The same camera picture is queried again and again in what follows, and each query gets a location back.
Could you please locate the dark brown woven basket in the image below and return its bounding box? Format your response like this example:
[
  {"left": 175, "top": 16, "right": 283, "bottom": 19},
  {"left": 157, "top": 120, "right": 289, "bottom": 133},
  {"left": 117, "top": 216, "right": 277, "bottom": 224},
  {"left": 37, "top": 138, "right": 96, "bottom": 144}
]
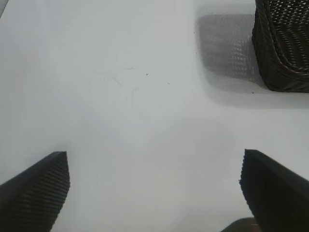
[{"left": 251, "top": 0, "right": 309, "bottom": 93}]

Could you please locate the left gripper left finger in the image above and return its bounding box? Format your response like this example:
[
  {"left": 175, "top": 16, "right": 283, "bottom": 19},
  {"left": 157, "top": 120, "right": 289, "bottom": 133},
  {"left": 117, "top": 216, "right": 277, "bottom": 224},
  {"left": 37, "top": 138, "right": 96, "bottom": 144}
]
[{"left": 0, "top": 151, "right": 71, "bottom": 232}]

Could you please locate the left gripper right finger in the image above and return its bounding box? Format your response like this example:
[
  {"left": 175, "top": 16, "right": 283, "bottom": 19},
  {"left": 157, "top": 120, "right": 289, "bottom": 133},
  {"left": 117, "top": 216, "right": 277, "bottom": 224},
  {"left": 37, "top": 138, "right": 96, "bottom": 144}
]
[{"left": 239, "top": 148, "right": 309, "bottom": 232}]

